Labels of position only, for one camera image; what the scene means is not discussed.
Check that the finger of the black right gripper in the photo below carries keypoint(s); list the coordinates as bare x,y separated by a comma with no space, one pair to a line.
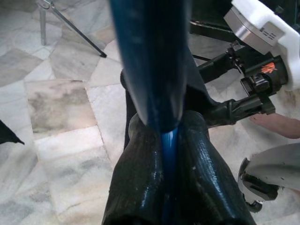
218,66
246,106

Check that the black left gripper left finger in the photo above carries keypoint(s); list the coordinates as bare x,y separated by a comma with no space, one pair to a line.
138,178

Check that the black triangular object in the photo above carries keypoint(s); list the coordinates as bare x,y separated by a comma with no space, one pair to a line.
9,134

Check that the black shirt red collar lining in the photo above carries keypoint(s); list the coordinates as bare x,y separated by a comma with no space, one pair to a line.
197,93

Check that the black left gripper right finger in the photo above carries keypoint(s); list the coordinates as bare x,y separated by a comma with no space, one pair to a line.
201,178

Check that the blue plastic clothes hanger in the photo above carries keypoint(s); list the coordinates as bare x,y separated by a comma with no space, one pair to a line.
152,58

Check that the silver metal clothes rack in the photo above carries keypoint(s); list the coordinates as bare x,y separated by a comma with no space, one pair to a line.
43,28

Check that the person bare foot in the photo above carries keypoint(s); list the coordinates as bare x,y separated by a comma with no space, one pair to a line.
281,126

